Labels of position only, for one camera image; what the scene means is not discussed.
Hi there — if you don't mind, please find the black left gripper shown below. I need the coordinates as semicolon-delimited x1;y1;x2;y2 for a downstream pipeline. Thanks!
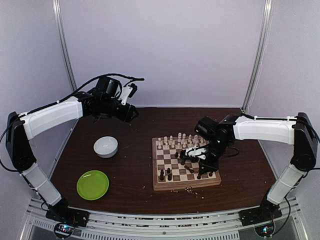
100;97;139;122

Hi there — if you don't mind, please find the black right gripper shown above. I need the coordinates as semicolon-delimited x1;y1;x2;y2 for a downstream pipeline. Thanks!
198;139;230;175

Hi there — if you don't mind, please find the dark rook chess piece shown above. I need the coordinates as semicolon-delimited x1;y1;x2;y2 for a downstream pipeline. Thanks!
159;169;165;181

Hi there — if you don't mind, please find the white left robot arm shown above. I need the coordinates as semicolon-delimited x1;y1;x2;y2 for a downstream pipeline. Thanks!
0;73;141;222

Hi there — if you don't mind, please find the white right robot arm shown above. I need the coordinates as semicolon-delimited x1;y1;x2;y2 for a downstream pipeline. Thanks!
186;112;320;221

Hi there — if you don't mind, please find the wooden chess board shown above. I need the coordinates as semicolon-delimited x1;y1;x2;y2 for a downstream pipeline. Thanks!
151;133;222;191

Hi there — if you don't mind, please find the dark knight chess piece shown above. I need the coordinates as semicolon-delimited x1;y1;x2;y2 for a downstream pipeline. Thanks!
167;173;173;181

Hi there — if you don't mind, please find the white ceramic bowl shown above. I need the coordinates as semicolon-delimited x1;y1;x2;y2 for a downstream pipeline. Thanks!
93;136;119;159

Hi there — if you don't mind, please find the green plate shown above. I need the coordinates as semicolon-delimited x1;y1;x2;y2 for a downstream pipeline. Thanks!
76;170;110;201

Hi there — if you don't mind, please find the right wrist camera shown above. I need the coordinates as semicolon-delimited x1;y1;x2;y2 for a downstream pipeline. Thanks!
179;147;208;160

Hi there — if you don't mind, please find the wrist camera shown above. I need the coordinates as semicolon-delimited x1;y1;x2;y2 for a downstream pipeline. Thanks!
179;147;208;160
119;83;138;106

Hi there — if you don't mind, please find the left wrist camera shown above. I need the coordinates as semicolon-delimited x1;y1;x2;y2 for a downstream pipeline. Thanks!
119;83;138;106

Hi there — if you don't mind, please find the aluminium front frame rail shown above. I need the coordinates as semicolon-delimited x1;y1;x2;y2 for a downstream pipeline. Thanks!
18;197;310;240

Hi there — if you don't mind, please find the aluminium corner frame post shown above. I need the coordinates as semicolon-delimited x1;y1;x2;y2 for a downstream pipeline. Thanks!
52;0;78;91

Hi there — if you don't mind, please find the right aluminium corner post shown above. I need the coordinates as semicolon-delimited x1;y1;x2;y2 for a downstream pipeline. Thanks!
241;0;274;113

